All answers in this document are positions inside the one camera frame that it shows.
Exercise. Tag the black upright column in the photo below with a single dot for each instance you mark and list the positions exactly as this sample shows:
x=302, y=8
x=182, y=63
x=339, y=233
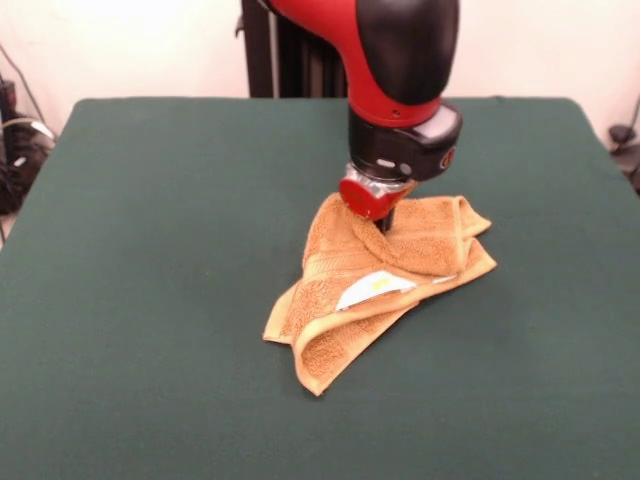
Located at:
x=300, y=70

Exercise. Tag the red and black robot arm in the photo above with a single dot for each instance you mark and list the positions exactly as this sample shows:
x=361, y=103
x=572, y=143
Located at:
x=400, y=50

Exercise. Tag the dark green tablecloth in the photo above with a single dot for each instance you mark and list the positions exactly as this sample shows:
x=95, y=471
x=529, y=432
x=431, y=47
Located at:
x=150, y=300

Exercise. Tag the black wall power strip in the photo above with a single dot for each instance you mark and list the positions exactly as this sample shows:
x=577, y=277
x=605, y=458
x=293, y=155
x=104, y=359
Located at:
x=7, y=97

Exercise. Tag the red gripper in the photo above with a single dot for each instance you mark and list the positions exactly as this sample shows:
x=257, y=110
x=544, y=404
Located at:
x=362, y=200

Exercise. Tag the tan terry towel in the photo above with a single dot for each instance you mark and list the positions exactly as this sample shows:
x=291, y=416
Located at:
x=340, y=260

